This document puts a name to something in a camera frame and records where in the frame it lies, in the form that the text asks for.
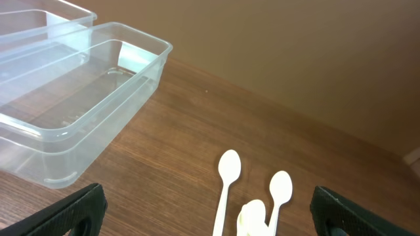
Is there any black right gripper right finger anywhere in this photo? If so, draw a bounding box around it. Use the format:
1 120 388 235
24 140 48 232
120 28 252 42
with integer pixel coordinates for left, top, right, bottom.
310 186 415 236

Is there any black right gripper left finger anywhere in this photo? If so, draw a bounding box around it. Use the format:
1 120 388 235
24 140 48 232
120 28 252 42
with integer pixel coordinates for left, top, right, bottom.
1 183 108 236

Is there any white plastic spoon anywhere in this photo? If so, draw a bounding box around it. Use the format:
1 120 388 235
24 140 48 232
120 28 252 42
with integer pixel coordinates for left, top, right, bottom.
212 149 242 236
268 170 293 236

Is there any white spoon crossing diagonal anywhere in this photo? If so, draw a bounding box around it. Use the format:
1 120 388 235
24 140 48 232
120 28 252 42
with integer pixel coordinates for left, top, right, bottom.
241 199 268 236

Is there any right clear plastic container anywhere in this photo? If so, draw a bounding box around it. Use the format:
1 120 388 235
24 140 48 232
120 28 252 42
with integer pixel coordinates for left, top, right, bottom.
1 22 173 189

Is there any clear plastic container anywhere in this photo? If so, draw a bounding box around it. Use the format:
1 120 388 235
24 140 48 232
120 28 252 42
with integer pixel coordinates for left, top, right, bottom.
0 0 98 86
1 22 173 189

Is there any left clear plastic container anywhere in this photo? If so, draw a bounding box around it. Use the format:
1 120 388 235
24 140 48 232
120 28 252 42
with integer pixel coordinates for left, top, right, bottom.
0 0 98 86

